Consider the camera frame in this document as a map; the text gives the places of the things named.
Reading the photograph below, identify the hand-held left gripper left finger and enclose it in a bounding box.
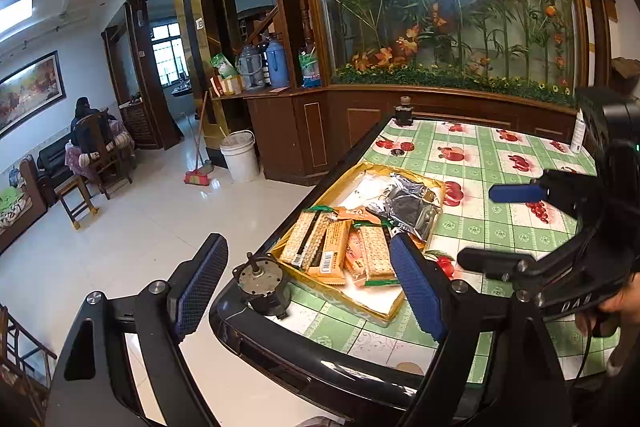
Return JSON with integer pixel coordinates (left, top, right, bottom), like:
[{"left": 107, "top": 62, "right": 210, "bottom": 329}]
[{"left": 44, "top": 232, "right": 230, "bottom": 427}]

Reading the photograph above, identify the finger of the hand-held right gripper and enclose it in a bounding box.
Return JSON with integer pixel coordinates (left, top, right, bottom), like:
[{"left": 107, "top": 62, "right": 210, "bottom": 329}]
[
  {"left": 457, "top": 247, "right": 540, "bottom": 284},
  {"left": 489, "top": 169, "right": 601, "bottom": 220}
]

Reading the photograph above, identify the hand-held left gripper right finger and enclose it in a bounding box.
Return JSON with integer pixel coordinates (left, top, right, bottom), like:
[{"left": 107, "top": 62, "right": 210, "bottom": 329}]
[{"left": 389, "top": 229, "right": 576, "bottom": 427}]

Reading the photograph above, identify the green-wrapped cracker packet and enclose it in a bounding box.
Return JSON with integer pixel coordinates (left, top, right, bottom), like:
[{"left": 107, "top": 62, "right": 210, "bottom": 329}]
[{"left": 357, "top": 224, "right": 401, "bottom": 288}]

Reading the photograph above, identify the orange round logo packet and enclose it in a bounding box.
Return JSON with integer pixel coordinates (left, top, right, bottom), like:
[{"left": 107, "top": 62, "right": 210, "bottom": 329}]
[
  {"left": 334, "top": 206, "right": 383, "bottom": 228},
  {"left": 344, "top": 231, "right": 373, "bottom": 289}
]

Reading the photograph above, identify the large orange cracker packet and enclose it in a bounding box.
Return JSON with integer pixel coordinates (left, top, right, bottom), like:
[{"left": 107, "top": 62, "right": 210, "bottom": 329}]
[{"left": 320, "top": 217, "right": 353, "bottom": 285}]

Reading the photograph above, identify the dark striped cracker packet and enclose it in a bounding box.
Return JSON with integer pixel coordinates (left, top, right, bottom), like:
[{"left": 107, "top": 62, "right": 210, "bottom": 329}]
[{"left": 279, "top": 207, "right": 335, "bottom": 272}]

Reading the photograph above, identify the yellow rimmed white tray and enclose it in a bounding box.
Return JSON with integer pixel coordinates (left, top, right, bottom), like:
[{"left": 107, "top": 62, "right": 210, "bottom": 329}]
[{"left": 270, "top": 161, "right": 447, "bottom": 322}]

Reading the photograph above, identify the person's right hand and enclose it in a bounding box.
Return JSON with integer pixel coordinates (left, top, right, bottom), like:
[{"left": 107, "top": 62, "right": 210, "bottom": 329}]
[{"left": 574, "top": 272, "right": 640, "bottom": 378}]

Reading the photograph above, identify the small metal motor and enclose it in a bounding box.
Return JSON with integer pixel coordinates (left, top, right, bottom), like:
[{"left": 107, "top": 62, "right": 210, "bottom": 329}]
[{"left": 232, "top": 252, "right": 293, "bottom": 320}]

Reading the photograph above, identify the white spray bottle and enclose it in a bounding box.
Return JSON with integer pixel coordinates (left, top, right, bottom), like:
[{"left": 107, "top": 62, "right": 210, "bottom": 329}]
[{"left": 570, "top": 109, "right": 587, "bottom": 154}]

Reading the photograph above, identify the red broom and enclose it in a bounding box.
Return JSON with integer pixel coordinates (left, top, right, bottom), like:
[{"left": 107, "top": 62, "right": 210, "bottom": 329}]
[{"left": 184, "top": 92, "right": 215, "bottom": 186}]

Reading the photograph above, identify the white plastic bucket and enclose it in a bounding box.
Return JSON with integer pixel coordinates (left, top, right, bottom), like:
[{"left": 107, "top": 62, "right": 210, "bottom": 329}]
[{"left": 220, "top": 131, "right": 261, "bottom": 184}]

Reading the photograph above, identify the dark glass jar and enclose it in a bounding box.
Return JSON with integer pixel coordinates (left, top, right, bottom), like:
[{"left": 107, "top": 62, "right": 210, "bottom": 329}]
[{"left": 394, "top": 96, "right": 415, "bottom": 128}]

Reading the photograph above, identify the stool with yellow feet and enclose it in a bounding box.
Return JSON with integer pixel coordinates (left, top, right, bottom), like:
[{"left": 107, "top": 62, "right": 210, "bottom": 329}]
[{"left": 55, "top": 174, "right": 98, "bottom": 228}]

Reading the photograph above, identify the low wooden cabinet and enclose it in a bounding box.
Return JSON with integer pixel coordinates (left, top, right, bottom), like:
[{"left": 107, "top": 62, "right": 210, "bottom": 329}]
[{"left": 212, "top": 82, "right": 581, "bottom": 188}]

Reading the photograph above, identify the dark wooden chair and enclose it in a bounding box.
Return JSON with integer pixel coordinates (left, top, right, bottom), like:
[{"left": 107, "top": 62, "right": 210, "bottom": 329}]
[{"left": 0, "top": 304, "right": 58, "bottom": 427}]

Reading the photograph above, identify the wooden bench with cushion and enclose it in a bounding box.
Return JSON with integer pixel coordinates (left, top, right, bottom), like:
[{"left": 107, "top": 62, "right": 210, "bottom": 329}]
[{"left": 0, "top": 154, "right": 48, "bottom": 253}]

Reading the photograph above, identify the glass flower display panel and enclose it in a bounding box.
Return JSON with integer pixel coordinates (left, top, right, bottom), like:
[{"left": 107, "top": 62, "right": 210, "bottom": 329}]
[{"left": 295, "top": 0, "right": 596, "bottom": 108}]

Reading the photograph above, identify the black sofa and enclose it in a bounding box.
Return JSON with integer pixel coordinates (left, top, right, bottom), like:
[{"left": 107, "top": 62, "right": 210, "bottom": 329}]
[{"left": 37, "top": 139, "right": 76, "bottom": 208}]

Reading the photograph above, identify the small yellow carton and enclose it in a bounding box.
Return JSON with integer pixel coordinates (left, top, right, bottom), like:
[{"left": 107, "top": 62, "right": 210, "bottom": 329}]
[{"left": 210, "top": 74, "right": 246, "bottom": 96}]

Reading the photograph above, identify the green bag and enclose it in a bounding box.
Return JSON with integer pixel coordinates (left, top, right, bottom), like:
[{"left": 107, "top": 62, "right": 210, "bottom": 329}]
[{"left": 210, "top": 53, "right": 240, "bottom": 80}]

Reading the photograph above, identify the grey water jug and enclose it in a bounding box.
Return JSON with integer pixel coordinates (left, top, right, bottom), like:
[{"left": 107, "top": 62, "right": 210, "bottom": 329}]
[{"left": 235, "top": 44, "right": 266, "bottom": 90}]

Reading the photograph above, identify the blue thermos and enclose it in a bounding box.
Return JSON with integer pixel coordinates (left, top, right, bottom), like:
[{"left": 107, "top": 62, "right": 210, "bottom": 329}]
[{"left": 264, "top": 33, "right": 290, "bottom": 88}]

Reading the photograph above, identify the green-white bag on counter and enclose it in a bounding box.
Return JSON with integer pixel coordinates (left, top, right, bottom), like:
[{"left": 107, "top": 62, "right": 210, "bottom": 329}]
[{"left": 298, "top": 47, "right": 322, "bottom": 88}]

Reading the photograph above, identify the framed wall painting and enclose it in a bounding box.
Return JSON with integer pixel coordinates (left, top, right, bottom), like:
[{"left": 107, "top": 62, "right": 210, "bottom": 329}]
[{"left": 0, "top": 51, "right": 67, "bottom": 138}]

